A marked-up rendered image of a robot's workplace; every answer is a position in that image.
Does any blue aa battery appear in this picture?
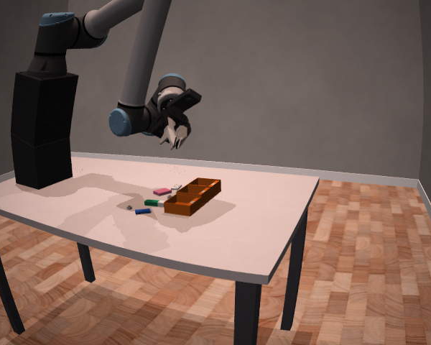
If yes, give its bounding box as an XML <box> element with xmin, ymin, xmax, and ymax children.
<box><xmin>135</xmin><ymin>208</ymin><xmax>152</xmax><ymax>214</ymax></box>

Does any orange three-compartment bin rack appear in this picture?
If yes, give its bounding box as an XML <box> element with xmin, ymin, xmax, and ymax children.
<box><xmin>164</xmin><ymin>178</ymin><xmax>221</xmax><ymax>216</ymax></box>

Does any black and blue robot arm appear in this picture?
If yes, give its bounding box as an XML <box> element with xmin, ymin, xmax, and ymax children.
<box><xmin>27</xmin><ymin>0</ymin><xmax>202</xmax><ymax>137</ymax></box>

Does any green and white eraser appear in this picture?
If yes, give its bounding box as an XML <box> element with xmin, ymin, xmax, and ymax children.
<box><xmin>144</xmin><ymin>199</ymin><xmax>165</xmax><ymax>207</ymax></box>

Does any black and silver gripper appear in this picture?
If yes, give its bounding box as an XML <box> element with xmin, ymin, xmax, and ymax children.
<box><xmin>152</xmin><ymin>96</ymin><xmax>191</xmax><ymax>150</ymax></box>

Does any pink block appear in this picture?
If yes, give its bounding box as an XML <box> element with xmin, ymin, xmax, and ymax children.
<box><xmin>153</xmin><ymin>188</ymin><xmax>172</xmax><ymax>196</ymax></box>

